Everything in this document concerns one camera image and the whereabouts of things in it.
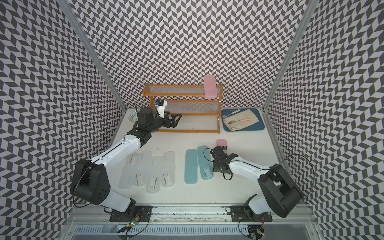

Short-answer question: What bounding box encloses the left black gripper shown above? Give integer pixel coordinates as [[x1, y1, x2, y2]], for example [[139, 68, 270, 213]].
[[148, 111, 182, 133]]

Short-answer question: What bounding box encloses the pink pencil case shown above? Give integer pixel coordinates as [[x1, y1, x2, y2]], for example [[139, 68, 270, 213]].
[[204, 75, 218, 100], [216, 139, 228, 148]]

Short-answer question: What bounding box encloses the teal pencil case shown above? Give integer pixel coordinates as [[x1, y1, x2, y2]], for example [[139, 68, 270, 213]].
[[197, 146, 214, 180], [185, 149, 198, 185]]

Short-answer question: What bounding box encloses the clear pencil case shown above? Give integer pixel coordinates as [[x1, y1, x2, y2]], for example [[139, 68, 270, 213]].
[[134, 151, 152, 187], [162, 151, 176, 188], [119, 153, 139, 190], [146, 156, 164, 194]]

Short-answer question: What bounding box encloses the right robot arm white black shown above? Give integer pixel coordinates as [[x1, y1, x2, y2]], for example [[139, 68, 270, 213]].
[[209, 146, 305, 222]]

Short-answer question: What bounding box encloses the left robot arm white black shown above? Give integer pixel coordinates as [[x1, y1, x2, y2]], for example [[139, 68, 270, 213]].
[[71, 107, 182, 213]]

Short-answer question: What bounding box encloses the wooden three-tier shelf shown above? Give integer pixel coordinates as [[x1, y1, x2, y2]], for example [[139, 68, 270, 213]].
[[143, 84, 224, 134]]

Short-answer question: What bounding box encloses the beige cloth napkin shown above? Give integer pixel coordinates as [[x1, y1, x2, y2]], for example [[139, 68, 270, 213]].
[[223, 109, 261, 132]]

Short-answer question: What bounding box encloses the patterned ceramic bowl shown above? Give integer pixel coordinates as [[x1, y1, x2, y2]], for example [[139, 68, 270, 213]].
[[129, 111, 138, 123]]

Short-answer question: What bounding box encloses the teal tray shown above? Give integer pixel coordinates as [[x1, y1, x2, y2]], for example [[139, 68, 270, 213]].
[[222, 109, 265, 132]]

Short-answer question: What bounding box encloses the pink handled spoon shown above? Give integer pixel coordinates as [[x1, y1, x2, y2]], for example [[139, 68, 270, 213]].
[[228, 118, 251, 125]]

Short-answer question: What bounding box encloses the white handled fork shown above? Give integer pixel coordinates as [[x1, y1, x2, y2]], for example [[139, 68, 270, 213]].
[[222, 109, 240, 119]]

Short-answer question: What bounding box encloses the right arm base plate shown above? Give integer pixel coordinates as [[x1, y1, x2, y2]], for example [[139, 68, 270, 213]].
[[230, 205, 273, 223]]

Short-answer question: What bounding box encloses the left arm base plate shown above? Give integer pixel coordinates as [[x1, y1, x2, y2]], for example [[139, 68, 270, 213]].
[[109, 205, 153, 223]]

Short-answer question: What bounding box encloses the aluminium front rail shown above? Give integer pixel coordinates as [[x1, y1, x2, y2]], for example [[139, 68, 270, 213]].
[[65, 204, 318, 225]]

